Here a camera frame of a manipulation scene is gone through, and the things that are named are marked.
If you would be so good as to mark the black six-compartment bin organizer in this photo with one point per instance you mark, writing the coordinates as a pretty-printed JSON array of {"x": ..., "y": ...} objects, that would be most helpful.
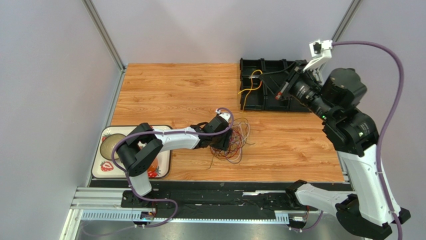
[{"x": 256, "y": 95}]

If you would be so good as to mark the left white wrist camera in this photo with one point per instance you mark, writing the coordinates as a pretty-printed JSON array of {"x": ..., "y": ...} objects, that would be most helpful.
[{"x": 223, "y": 114}]

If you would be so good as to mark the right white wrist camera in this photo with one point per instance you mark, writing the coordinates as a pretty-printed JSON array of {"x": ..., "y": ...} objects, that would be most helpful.
[{"x": 321, "y": 52}]

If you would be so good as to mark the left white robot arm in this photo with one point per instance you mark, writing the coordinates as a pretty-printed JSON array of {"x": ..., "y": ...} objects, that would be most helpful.
[{"x": 138, "y": 150}]

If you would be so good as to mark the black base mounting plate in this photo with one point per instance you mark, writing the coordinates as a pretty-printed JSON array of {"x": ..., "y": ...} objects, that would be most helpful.
[{"x": 215, "y": 200}]

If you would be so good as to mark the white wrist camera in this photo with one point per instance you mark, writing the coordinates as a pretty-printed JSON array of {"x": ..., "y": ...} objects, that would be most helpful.
[
  {"x": 223, "y": 114},
  {"x": 321, "y": 52}
]

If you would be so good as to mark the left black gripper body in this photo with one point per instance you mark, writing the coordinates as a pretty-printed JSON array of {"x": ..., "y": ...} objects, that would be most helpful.
[{"x": 221, "y": 142}]

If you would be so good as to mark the orange transparent cup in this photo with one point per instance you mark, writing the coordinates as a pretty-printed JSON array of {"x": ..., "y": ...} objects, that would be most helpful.
[{"x": 154, "y": 170}]

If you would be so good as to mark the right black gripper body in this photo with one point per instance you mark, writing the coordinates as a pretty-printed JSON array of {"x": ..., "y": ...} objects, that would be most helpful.
[{"x": 288, "y": 85}]

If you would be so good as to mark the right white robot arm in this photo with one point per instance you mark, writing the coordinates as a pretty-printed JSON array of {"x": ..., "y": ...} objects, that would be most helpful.
[{"x": 354, "y": 136}]

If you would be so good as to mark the grey ceramic bowl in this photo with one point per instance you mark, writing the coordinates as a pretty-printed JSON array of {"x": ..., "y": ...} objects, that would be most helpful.
[{"x": 108, "y": 143}]

